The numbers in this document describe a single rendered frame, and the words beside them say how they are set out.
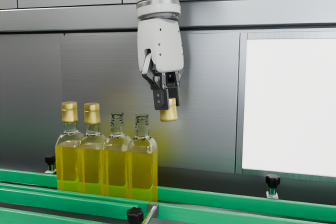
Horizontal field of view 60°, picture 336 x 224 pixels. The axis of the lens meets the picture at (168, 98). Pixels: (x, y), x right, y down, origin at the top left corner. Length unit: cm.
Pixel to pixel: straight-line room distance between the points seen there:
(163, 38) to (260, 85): 27
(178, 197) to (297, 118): 32
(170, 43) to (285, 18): 28
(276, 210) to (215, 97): 28
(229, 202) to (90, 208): 30
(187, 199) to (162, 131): 18
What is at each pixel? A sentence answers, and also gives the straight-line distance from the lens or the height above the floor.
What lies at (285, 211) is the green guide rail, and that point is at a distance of 70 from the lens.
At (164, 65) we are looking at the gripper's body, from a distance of 54.
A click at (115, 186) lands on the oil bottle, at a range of 67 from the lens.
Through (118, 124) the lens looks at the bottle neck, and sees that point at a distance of 64.
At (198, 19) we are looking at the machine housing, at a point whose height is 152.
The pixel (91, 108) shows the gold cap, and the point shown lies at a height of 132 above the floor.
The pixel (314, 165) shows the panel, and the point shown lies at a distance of 77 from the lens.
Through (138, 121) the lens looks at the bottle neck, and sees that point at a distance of 62.
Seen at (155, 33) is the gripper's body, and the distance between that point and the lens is 53.
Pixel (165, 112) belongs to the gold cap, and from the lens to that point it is 57.
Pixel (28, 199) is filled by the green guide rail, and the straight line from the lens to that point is 76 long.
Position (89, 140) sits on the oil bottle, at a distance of 66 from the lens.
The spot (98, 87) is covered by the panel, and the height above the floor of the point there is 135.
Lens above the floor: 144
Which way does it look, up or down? 8 degrees down
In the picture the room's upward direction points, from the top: straight up
